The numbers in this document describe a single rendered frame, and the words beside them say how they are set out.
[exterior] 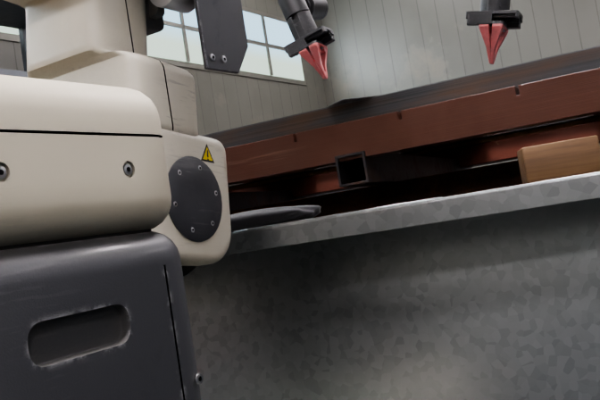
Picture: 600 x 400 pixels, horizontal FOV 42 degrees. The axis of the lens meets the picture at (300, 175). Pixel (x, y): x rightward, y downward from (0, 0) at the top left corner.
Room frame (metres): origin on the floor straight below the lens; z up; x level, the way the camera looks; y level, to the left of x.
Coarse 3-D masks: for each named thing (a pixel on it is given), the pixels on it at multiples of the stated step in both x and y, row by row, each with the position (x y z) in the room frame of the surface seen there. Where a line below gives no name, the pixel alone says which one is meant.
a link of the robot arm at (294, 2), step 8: (280, 0) 1.68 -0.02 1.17; (288, 0) 1.67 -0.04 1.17; (296, 0) 1.67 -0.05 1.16; (304, 0) 1.69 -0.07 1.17; (280, 8) 1.70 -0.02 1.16; (288, 8) 1.67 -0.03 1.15; (296, 8) 1.67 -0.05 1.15; (304, 8) 1.67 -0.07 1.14; (288, 16) 1.68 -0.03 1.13; (296, 16) 1.68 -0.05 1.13
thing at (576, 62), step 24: (504, 72) 1.17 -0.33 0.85; (528, 72) 1.16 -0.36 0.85; (552, 72) 1.15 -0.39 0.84; (384, 96) 1.25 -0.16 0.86; (408, 96) 1.23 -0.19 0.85; (432, 96) 1.22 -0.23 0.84; (456, 96) 1.20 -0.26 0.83; (288, 120) 1.32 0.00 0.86; (312, 120) 1.30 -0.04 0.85; (336, 120) 1.28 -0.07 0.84; (576, 120) 1.76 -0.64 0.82; (240, 144) 1.36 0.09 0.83
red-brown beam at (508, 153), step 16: (544, 128) 1.79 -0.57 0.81; (560, 128) 1.78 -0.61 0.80; (576, 128) 1.75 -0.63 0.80; (592, 128) 1.74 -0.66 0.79; (464, 144) 1.86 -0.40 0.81; (480, 144) 1.84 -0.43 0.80; (496, 144) 1.82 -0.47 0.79; (512, 144) 1.81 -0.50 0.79; (528, 144) 1.80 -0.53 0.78; (464, 160) 1.85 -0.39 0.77; (480, 160) 1.84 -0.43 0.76; (496, 160) 1.83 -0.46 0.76; (288, 176) 2.05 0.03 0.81; (304, 176) 2.03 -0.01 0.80; (320, 176) 2.00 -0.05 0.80; (336, 176) 1.99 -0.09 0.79; (304, 192) 2.02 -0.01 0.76; (320, 192) 2.01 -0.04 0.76
